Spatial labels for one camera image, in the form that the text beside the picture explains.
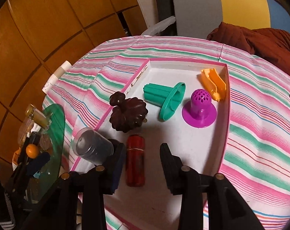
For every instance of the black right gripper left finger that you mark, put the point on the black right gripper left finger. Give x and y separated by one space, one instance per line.
113 167

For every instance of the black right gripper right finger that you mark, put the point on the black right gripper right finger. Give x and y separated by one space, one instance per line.
171 165

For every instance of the dark red plastic cylinder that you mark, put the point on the dark red plastic cylinder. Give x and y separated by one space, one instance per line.
134 167

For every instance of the clear cup with black lid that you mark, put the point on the clear cup with black lid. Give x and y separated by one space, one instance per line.
92 146

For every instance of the dark brown flower mould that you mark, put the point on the dark brown flower mould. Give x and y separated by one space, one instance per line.
127 114

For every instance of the purple perforated plastic mould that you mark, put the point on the purple perforated plastic mould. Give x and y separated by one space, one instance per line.
199 112

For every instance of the green plastic flanged mould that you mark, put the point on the green plastic flanged mould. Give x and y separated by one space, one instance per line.
167 98

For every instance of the orange plastic mould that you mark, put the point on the orange plastic mould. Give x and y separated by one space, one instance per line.
214 84

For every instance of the white tray with pink rim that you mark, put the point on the white tray with pink rim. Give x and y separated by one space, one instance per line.
152 206

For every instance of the small orange ball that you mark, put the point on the small orange ball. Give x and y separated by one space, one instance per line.
32 151

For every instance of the pink striped tablecloth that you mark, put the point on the pink striped tablecloth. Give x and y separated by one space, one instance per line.
257 158

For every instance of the glass jar with gold lid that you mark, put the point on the glass jar with gold lid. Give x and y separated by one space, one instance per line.
37 116

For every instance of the white rolled tube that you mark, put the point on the white rolled tube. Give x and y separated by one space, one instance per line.
56 75

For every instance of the rust brown blanket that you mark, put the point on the rust brown blanket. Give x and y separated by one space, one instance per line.
272 45

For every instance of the grey yellow blue headboard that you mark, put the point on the grey yellow blue headboard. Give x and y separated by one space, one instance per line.
197 18

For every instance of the black rolled mat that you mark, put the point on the black rolled mat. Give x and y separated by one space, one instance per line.
167 21

